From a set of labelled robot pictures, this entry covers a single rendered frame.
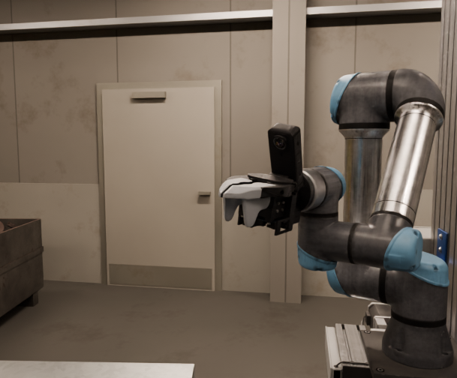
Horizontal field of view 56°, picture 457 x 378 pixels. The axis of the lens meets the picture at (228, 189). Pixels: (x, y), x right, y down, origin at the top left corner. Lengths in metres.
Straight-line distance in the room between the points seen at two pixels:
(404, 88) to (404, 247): 0.38
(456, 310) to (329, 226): 0.56
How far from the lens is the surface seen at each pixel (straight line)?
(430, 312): 1.06
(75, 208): 5.03
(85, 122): 4.93
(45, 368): 1.05
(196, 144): 4.43
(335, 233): 0.80
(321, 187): 0.76
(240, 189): 0.57
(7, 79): 5.46
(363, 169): 1.04
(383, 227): 0.79
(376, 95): 1.02
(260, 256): 4.50
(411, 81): 1.01
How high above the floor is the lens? 1.51
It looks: 6 degrees down
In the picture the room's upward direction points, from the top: straight up
